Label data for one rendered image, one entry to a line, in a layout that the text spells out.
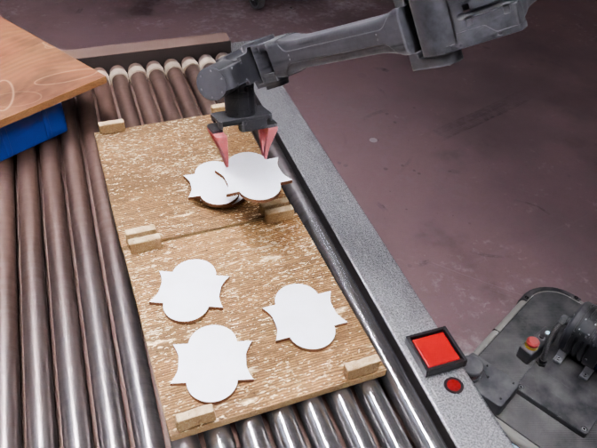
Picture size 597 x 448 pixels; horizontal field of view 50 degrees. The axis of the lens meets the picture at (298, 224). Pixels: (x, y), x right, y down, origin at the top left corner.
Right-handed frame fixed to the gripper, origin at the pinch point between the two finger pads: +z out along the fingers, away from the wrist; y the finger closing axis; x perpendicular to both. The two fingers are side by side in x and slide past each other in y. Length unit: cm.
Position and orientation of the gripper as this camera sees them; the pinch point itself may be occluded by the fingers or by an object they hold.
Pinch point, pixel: (245, 159)
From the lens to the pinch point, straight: 125.2
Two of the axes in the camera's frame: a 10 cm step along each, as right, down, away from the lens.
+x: -3.8, -4.0, 8.3
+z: 0.5, 8.9, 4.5
